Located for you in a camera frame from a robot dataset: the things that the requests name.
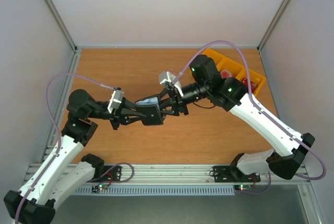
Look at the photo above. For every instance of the yellow bin with red cards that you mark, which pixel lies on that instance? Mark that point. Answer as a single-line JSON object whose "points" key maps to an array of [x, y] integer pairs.
{"points": [[254, 77]]}

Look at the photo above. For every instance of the right circuit board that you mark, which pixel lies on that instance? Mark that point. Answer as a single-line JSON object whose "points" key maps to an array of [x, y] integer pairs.
{"points": [[243, 187]]}

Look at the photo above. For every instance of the red circle card stack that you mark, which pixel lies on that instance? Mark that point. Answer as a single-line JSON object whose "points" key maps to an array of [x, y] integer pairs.
{"points": [[226, 74]]}

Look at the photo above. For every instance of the yellow bin with circle cards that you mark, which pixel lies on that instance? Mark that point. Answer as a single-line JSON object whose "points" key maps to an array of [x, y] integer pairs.
{"points": [[231, 65]]}

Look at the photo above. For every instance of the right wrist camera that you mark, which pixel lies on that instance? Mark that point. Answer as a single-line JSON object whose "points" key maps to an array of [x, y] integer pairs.
{"points": [[166, 79]]}

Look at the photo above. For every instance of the left circuit board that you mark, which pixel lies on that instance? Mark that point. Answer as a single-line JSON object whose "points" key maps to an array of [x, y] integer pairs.
{"points": [[99, 188]]}

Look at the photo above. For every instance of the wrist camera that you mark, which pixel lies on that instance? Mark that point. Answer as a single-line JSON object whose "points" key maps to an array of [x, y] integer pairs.
{"points": [[115, 100], [166, 79]]}

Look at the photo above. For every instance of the left aluminium rail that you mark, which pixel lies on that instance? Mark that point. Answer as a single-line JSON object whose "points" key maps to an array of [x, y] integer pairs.
{"points": [[59, 109]]}

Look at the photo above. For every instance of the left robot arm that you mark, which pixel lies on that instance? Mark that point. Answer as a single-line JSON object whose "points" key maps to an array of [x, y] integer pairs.
{"points": [[41, 196]]}

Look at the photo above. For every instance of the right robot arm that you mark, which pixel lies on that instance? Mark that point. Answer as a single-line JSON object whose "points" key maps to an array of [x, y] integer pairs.
{"points": [[289, 147]]}

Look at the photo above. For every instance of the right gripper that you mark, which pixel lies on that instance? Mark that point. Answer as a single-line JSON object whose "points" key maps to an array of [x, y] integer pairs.
{"points": [[178, 101]]}

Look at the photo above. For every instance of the aluminium rail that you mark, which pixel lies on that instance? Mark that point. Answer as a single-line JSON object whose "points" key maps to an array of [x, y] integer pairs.
{"points": [[59, 109], [193, 174]]}

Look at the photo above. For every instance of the yellow bin with green cards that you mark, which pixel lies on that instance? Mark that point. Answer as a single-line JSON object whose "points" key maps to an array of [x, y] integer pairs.
{"points": [[216, 56]]}

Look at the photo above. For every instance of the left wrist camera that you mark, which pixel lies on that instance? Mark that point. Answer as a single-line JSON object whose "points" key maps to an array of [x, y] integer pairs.
{"points": [[115, 100]]}

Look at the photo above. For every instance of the grey slotted cable duct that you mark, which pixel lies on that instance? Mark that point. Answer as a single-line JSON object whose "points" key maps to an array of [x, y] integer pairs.
{"points": [[157, 190]]}

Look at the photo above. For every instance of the black card holder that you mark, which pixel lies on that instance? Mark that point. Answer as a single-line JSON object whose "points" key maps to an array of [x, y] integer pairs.
{"points": [[150, 108]]}

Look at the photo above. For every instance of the front aluminium rail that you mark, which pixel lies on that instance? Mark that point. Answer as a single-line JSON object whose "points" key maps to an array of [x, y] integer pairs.
{"points": [[193, 174]]}

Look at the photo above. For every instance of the circuit board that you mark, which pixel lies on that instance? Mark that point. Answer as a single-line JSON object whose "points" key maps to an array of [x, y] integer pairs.
{"points": [[99, 188], [243, 187]]}

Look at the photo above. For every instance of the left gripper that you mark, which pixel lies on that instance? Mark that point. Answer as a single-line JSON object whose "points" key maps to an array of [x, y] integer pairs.
{"points": [[117, 114]]}

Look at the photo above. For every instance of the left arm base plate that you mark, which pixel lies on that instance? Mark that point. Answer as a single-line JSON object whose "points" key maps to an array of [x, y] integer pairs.
{"points": [[107, 174]]}

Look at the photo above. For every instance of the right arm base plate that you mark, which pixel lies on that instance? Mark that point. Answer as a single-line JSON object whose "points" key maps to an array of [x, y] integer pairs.
{"points": [[224, 174]]}

